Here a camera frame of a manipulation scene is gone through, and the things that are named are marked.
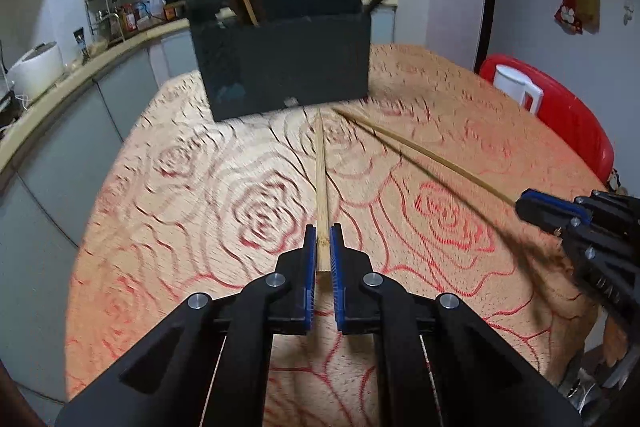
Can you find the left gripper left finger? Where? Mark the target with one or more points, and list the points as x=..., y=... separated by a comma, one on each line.
x=207, y=362

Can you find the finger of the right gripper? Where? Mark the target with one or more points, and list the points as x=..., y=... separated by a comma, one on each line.
x=550, y=213

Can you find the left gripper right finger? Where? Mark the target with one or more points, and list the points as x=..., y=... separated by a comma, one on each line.
x=438, y=362

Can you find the light wooden chopstick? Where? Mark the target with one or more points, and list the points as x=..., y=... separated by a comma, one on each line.
x=418, y=148
x=323, y=218

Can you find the lower kitchen cabinets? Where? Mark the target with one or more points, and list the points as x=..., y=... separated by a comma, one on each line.
x=53, y=163

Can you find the person's right hand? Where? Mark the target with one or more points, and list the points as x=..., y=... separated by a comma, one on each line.
x=615, y=342

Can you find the red plastic chair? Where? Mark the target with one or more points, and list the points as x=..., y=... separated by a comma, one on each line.
x=564, y=113

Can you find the rose pattern tablecloth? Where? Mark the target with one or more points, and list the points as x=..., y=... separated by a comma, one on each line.
x=421, y=176

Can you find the red hanging cloth bag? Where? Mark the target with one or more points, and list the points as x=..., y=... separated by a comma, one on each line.
x=566, y=17

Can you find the brown hanging bag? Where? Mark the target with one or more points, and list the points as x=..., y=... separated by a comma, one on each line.
x=588, y=11

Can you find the dark green utensil holder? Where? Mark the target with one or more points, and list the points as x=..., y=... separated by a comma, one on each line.
x=305, y=52

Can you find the white rice cooker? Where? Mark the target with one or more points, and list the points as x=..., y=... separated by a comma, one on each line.
x=36, y=71

